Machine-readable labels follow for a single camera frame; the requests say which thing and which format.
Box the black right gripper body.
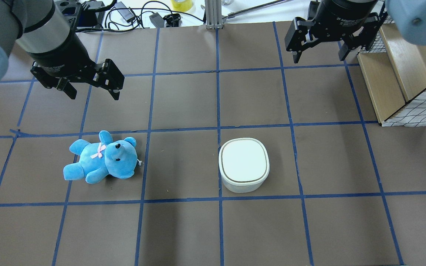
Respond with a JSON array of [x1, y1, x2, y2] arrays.
[[308, 0, 377, 43]]

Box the white trash can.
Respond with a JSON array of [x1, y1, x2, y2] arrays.
[[218, 137, 270, 194]]

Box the long metal rod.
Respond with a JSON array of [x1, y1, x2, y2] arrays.
[[222, 0, 291, 22]]

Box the aluminium frame post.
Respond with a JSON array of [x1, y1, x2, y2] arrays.
[[204, 0, 224, 29]]

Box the blue teddy bear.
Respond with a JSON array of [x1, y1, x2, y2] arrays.
[[63, 131, 142, 184]]

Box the grid-patterned cardboard box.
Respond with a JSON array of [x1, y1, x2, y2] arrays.
[[357, 23, 426, 127]]

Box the black power adapter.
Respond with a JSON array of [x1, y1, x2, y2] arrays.
[[114, 1, 136, 23]]

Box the yellow tape roll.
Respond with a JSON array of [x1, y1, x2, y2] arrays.
[[171, 0, 194, 12]]

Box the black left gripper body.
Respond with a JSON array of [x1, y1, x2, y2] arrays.
[[28, 33, 96, 82]]

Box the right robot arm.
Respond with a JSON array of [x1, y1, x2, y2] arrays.
[[284, 0, 426, 63]]

